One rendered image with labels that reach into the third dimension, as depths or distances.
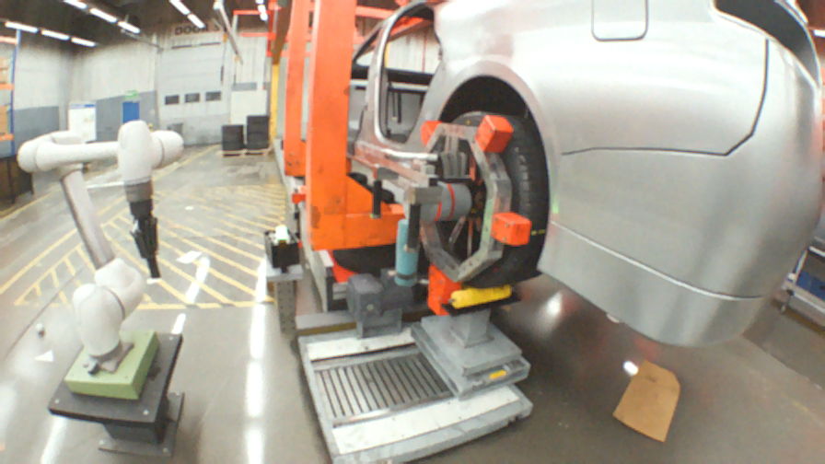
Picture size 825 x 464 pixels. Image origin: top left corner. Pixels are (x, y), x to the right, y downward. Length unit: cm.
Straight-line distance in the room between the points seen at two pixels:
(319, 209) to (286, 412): 89
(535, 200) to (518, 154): 15
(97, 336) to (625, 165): 160
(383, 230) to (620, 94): 122
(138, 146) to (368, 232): 110
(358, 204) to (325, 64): 65
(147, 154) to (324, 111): 79
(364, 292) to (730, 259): 133
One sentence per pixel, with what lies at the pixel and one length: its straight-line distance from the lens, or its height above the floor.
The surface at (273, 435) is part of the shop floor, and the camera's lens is 146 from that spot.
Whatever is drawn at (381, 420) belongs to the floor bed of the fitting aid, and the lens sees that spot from 138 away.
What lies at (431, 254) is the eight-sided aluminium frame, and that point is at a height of 61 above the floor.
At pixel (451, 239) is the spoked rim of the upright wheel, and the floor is 65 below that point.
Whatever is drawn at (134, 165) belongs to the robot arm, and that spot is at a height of 103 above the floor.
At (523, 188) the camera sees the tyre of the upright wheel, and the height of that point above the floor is 96.
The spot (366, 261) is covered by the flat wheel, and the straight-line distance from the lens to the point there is 190.
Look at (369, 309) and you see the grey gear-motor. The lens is 157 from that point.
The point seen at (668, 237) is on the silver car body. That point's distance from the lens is 78.
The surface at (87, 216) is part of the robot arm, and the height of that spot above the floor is 83.
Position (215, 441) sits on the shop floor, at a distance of 150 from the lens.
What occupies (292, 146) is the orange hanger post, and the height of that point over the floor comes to 81.
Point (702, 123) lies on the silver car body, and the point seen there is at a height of 122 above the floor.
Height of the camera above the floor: 114
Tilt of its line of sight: 19 degrees down
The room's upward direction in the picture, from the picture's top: 4 degrees clockwise
